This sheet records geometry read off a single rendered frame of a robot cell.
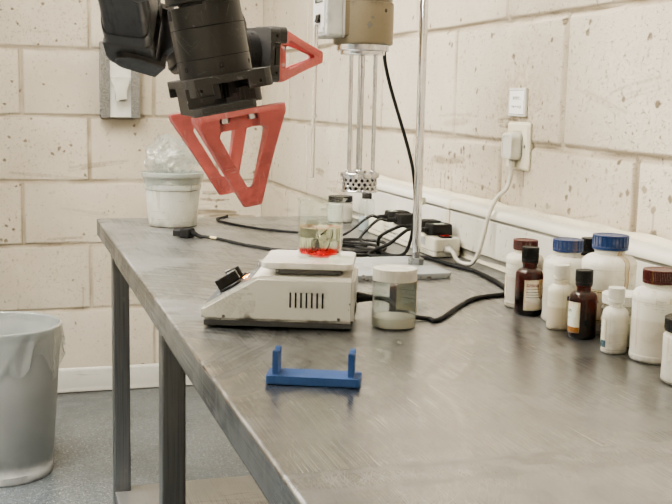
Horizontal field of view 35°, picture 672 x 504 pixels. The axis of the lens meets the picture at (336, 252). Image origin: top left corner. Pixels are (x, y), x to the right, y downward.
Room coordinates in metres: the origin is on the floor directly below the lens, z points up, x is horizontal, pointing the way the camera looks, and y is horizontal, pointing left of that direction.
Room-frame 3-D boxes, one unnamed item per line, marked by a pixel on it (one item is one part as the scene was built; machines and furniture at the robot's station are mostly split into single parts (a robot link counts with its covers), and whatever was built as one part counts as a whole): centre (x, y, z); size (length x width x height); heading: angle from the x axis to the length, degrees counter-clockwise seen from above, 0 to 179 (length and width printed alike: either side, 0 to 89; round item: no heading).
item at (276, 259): (1.41, 0.03, 0.83); 0.12 x 0.12 x 0.01; 87
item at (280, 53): (1.39, 0.07, 1.10); 0.09 x 0.07 x 0.07; 120
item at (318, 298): (1.41, 0.06, 0.79); 0.22 x 0.13 x 0.08; 87
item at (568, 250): (1.45, -0.32, 0.81); 0.06 x 0.06 x 0.11
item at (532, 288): (1.49, -0.28, 0.80); 0.04 x 0.04 x 0.10
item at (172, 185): (2.44, 0.38, 0.86); 0.14 x 0.14 x 0.21
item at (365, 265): (1.83, -0.03, 0.76); 0.30 x 0.20 x 0.01; 107
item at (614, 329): (1.26, -0.34, 0.79); 0.03 x 0.03 x 0.08
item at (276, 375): (1.09, 0.02, 0.77); 0.10 x 0.03 x 0.04; 85
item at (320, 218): (1.40, 0.02, 0.88); 0.07 x 0.06 x 0.08; 65
